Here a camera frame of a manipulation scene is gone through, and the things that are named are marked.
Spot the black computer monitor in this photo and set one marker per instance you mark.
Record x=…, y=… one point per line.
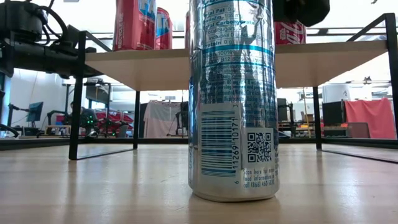
x=35, y=111
x=332, y=112

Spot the red storage bins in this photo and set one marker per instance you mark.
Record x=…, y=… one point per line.
x=122, y=118

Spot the wooden shelf with black legs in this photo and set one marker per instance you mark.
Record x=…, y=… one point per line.
x=140, y=68

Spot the white hanging cloth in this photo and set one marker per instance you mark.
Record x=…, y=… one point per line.
x=158, y=118

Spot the slim silver blue drink can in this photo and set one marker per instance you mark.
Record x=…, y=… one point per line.
x=233, y=124

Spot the red-orange Fanta can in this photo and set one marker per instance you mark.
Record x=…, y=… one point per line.
x=130, y=28
x=164, y=31

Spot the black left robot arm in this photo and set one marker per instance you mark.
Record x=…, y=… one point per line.
x=18, y=18

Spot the black metal table frame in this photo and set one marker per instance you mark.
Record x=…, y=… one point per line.
x=31, y=143

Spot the orange-red hanging cloth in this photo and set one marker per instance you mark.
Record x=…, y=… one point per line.
x=373, y=115

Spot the red Coca-Cola can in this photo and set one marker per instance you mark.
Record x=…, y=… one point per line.
x=289, y=34

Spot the background black robot arm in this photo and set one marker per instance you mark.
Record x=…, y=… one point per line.
x=180, y=121

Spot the person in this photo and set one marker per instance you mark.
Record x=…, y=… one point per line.
x=76, y=110

